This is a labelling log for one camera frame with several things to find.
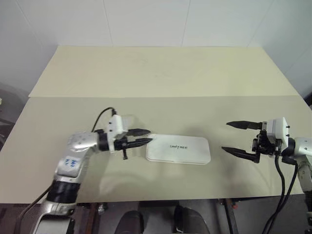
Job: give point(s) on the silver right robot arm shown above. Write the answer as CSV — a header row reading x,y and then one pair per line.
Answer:
x,y
303,151

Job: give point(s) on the dark rounded shape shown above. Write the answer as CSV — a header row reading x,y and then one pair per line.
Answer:
x,y
190,220
130,223

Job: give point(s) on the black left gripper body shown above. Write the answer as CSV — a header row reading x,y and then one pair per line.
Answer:
x,y
122,144

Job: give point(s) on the white plastic case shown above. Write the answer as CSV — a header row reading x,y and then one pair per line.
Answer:
x,y
178,148

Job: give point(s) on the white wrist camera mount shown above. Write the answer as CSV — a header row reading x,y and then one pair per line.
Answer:
x,y
278,130
117,125

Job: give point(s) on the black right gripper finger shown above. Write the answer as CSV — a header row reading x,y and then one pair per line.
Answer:
x,y
242,124
240,152

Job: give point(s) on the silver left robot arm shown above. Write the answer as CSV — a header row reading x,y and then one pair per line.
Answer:
x,y
73,156

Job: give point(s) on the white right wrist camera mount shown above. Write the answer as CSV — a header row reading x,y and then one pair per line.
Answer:
x,y
278,130

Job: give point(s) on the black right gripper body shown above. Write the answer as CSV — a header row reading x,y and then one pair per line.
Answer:
x,y
264,145

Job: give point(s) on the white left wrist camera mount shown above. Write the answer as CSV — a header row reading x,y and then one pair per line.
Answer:
x,y
117,125

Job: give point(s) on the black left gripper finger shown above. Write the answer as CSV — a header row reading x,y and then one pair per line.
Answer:
x,y
141,142
137,132

